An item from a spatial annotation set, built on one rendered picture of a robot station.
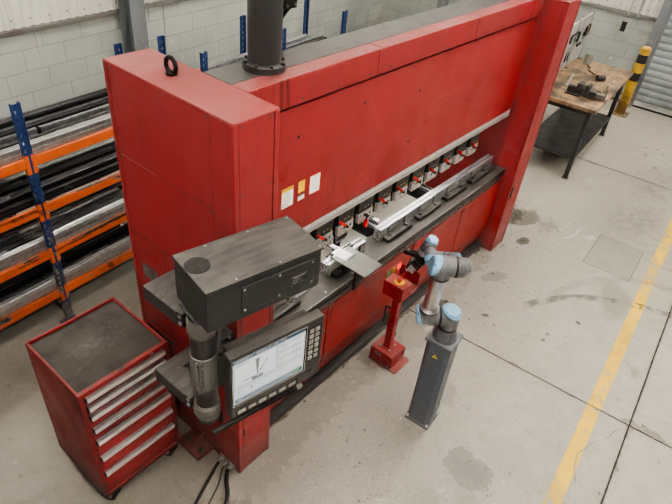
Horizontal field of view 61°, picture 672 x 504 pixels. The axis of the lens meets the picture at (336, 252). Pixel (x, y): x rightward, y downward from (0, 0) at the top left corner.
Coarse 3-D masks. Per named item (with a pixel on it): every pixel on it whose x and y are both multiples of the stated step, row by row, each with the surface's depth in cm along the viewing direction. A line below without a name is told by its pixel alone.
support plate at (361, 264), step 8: (352, 248) 375; (336, 256) 367; (360, 256) 369; (344, 264) 361; (352, 264) 362; (360, 264) 362; (368, 264) 363; (376, 264) 364; (360, 272) 356; (368, 272) 357
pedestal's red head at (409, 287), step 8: (400, 272) 403; (408, 272) 398; (416, 272) 393; (384, 280) 388; (392, 280) 387; (408, 280) 399; (416, 280) 396; (384, 288) 391; (392, 288) 386; (400, 288) 381; (408, 288) 386; (416, 288) 398; (392, 296) 389; (400, 296) 384; (408, 296) 393
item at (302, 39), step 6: (300, 36) 566; (306, 36) 567; (288, 42) 549; (294, 42) 557; (300, 42) 564; (306, 42) 551; (288, 48) 532; (240, 54) 508; (246, 54) 513; (222, 60) 493; (228, 60) 494; (234, 60) 498; (240, 60) 505; (210, 66) 479; (216, 66) 484; (222, 66) 490
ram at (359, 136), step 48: (480, 48) 388; (336, 96) 287; (384, 96) 322; (432, 96) 366; (480, 96) 424; (288, 144) 275; (336, 144) 307; (384, 144) 346; (432, 144) 398; (336, 192) 329
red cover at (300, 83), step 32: (512, 0) 408; (544, 0) 430; (416, 32) 325; (448, 32) 341; (480, 32) 373; (320, 64) 269; (352, 64) 283; (384, 64) 304; (256, 96) 241; (288, 96) 257
